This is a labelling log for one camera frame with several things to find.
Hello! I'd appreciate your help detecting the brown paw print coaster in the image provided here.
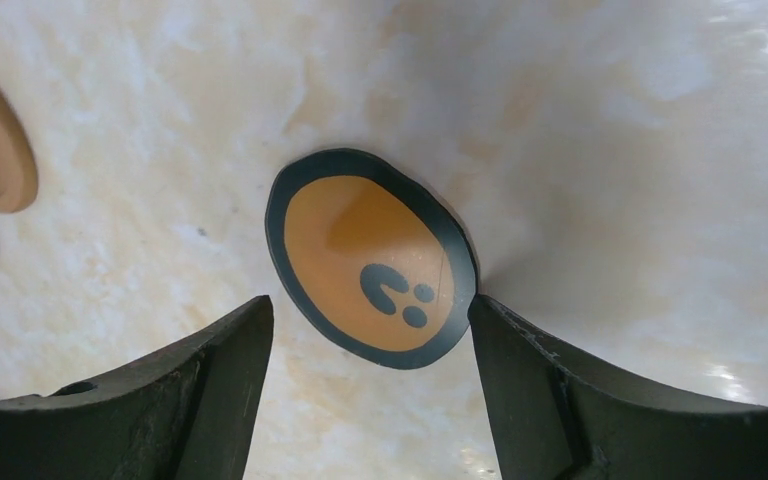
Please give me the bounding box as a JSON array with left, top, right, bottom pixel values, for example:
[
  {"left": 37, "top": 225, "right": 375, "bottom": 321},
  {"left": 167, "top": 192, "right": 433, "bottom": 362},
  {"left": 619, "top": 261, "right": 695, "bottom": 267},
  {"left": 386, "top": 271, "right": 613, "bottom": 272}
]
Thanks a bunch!
[{"left": 265, "top": 148, "right": 478, "bottom": 370}]

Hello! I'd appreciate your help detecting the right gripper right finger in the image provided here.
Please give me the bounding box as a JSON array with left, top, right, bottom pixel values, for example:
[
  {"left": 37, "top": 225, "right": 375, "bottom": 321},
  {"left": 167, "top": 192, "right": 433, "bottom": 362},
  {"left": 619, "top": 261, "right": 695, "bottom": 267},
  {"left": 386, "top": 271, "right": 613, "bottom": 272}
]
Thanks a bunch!
[{"left": 469, "top": 295, "right": 768, "bottom": 479}]

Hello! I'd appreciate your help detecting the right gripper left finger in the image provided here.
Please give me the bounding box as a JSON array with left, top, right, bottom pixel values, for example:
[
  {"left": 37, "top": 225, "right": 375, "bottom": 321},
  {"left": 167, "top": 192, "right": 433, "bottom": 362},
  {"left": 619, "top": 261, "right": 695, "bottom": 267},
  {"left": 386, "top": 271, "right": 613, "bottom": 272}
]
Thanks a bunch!
[{"left": 0, "top": 296, "right": 274, "bottom": 479}]

